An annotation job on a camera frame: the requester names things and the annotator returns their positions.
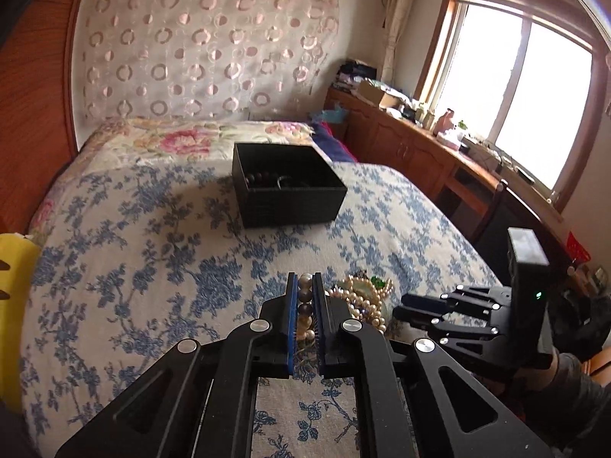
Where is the pink floral quilt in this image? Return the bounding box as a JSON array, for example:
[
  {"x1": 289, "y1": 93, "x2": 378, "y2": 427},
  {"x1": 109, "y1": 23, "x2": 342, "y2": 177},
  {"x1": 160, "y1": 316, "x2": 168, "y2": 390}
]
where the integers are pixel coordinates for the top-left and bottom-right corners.
[{"x1": 29, "y1": 117, "x2": 317, "y2": 237}]

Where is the blue floral bedspread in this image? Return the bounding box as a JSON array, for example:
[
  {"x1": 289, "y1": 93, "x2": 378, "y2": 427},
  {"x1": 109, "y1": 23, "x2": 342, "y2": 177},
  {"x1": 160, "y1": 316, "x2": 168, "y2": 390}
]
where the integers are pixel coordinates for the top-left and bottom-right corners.
[{"x1": 19, "y1": 153, "x2": 504, "y2": 458}]

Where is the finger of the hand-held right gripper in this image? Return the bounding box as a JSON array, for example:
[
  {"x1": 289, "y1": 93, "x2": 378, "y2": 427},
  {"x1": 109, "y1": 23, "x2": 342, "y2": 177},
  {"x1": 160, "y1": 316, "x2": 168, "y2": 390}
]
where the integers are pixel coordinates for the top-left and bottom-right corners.
[
  {"x1": 390, "y1": 306, "x2": 516, "y2": 358},
  {"x1": 400, "y1": 284, "x2": 515, "y2": 318}
]

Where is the pearl necklace pile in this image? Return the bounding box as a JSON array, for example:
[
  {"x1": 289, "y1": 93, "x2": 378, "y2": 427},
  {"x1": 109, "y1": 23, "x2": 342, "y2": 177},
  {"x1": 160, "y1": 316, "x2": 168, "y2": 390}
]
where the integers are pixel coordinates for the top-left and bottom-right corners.
[{"x1": 326, "y1": 274, "x2": 396, "y2": 335}]

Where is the red paper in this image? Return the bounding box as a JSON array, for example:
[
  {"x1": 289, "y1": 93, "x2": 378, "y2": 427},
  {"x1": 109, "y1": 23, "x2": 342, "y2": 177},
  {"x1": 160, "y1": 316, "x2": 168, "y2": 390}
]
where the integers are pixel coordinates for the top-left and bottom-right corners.
[{"x1": 565, "y1": 231, "x2": 593, "y2": 264}]

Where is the circle pattern wall curtain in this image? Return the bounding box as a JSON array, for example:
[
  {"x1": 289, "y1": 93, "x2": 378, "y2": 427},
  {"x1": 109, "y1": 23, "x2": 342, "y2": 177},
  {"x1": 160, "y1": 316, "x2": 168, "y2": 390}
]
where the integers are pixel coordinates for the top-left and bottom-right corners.
[{"x1": 77, "y1": 0, "x2": 343, "y2": 126}]

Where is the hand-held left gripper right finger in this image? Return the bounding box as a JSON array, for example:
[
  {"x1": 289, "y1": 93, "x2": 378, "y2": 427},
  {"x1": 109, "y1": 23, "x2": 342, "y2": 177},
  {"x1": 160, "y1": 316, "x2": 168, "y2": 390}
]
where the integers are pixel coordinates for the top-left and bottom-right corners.
[{"x1": 312, "y1": 274, "x2": 554, "y2": 458}]

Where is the pile of clothes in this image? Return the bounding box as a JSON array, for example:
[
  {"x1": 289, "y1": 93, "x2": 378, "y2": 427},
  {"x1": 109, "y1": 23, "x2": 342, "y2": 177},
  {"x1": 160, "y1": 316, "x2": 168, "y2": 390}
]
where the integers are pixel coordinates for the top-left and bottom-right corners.
[{"x1": 335, "y1": 59, "x2": 379, "y2": 90}]

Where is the pale window curtain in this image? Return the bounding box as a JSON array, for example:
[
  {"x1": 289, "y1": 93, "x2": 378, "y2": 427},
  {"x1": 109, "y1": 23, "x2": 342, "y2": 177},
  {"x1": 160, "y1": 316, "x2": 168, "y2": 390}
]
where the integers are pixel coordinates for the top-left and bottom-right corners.
[{"x1": 381, "y1": 0, "x2": 422, "y2": 98}]

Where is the cardboard box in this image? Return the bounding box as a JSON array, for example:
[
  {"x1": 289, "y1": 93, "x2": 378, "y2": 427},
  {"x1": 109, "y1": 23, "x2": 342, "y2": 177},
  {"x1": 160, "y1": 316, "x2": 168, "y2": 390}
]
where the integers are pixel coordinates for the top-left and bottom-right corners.
[{"x1": 357, "y1": 79, "x2": 402, "y2": 108}]

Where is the brown bead bracelet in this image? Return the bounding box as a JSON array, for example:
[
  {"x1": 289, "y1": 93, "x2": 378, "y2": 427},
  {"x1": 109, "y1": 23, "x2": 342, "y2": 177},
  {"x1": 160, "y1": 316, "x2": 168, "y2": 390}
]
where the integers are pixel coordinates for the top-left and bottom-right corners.
[{"x1": 297, "y1": 273, "x2": 317, "y2": 342}]

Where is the dark blue blanket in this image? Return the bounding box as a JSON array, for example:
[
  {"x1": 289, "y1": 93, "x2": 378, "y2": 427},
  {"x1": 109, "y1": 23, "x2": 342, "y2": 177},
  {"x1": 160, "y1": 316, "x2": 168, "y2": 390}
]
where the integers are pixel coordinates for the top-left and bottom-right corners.
[{"x1": 309, "y1": 121, "x2": 360, "y2": 164}]

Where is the person's right hand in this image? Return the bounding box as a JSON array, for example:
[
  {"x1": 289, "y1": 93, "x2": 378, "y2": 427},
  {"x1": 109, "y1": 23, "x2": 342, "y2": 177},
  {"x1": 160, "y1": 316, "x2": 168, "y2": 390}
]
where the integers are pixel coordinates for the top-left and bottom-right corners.
[{"x1": 541, "y1": 350, "x2": 597, "y2": 394}]

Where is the yellow plastic object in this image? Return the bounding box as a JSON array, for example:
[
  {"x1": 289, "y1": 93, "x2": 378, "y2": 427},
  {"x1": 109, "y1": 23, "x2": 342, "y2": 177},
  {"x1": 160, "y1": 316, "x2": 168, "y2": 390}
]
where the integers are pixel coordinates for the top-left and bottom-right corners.
[{"x1": 0, "y1": 232, "x2": 43, "y2": 415}]

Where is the black jewelry box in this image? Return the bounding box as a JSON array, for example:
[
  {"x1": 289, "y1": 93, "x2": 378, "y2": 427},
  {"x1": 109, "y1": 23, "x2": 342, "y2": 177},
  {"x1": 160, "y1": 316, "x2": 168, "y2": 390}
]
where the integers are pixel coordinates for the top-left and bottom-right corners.
[{"x1": 232, "y1": 142, "x2": 348, "y2": 230}]

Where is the teal bag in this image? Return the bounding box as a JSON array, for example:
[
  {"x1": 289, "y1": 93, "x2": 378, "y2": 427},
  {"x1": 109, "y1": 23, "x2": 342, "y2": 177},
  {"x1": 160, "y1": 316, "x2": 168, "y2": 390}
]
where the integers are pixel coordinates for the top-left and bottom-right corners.
[{"x1": 309, "y1": 107, "x2": 350, "y2": 126}]

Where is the dark wooden chair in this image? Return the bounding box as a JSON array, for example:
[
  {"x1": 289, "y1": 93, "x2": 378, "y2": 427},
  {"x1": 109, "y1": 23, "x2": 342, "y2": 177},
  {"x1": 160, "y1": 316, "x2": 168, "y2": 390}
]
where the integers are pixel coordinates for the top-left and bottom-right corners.
[{"x1": 470, "y1": 179, "x2": 512, "y2": 255}]

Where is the person's right forearm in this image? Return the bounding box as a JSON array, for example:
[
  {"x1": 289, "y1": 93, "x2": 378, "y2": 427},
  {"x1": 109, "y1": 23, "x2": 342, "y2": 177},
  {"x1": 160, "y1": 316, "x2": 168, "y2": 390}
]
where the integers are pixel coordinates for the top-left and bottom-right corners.
[{"x1": 520, "y1": 382, "x2": 611, "y2": 449}]

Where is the wooden frame window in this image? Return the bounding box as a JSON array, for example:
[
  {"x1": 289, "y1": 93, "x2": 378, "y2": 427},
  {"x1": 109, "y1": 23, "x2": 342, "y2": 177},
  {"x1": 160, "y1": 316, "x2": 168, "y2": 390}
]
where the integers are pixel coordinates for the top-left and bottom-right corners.
[{"x1": 414, "y1": 0, "x2": 608, "y2": 211}]

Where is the wooden cabinet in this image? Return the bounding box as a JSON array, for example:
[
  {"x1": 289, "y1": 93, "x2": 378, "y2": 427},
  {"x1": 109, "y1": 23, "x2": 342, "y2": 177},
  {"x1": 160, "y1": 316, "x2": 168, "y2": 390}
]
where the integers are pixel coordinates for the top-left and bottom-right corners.
[{"x1": 325, "y1": 87, "x2": 580, "y2": 268}]

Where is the dark cloth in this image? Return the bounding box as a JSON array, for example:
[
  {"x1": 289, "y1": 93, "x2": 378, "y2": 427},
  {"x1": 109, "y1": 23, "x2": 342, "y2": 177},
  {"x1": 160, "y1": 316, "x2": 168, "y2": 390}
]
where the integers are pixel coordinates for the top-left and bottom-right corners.
[{"x1": 548, "y1": 290, "x2": 611, "y2": 361}]

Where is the wooden wardrobe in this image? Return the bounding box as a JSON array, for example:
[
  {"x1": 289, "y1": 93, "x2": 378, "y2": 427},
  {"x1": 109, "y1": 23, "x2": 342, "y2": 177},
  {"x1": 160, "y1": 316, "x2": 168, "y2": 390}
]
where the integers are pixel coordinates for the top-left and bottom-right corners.
[{"x1": 0, "y1": 0, "x2": 92, "y2": 235}]

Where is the mixed bead jewelry heap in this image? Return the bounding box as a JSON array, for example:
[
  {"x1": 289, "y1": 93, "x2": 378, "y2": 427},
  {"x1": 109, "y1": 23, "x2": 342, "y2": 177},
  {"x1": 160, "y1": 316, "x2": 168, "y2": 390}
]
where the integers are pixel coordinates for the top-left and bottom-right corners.
[{"x1": 244, "y1": 171, "x2": 306, "y2": 192}]

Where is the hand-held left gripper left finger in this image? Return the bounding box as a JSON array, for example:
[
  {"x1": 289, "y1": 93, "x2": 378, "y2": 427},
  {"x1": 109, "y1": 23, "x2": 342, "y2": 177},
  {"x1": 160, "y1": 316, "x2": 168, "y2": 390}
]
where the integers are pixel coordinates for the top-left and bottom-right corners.
[{"x1": 55, "y1": 272, "x2": 299, "y2": 458}]

